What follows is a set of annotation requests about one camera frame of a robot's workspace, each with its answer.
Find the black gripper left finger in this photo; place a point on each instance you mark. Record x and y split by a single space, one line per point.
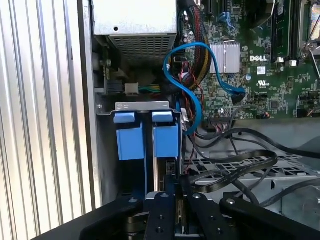
162 215

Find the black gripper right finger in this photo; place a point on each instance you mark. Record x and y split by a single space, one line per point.
202 212

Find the hard disk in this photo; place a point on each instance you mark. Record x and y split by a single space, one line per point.
166 142

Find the blue disk carrier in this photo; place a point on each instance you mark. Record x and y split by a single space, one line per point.
130 142

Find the metal disk bay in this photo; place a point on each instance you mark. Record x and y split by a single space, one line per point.
140 105

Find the black RAM slot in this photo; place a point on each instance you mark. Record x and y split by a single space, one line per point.
281 30

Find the black PC case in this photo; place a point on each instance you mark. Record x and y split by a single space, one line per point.
87 100

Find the green motherboard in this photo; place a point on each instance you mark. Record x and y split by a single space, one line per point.
270 87

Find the silver chipset heat sink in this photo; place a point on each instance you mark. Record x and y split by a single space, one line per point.
225 58

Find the locking lever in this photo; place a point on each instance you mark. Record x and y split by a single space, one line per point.
315 58

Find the silver power supply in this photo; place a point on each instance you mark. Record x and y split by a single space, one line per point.
135 17

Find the CPU socket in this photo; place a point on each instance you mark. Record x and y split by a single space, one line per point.
311 22

